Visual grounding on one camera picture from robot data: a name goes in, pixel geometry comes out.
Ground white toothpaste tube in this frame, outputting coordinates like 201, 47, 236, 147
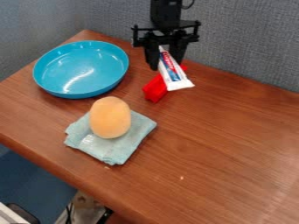
157, 46, 193, 91

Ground blue plastic plate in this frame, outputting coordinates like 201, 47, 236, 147
32, 40, 129, 99

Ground red plastic block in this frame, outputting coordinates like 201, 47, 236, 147
141, 64, 189, 104

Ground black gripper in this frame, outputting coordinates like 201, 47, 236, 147
131, 0, 201, 71

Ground objects under table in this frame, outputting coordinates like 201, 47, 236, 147
0, 192, 113, 224

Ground light blue folded cloth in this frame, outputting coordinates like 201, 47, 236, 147
64, 111, 156, 165

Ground orange egg-shaped sponge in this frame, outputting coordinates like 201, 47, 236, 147
88, 96, 131, 138

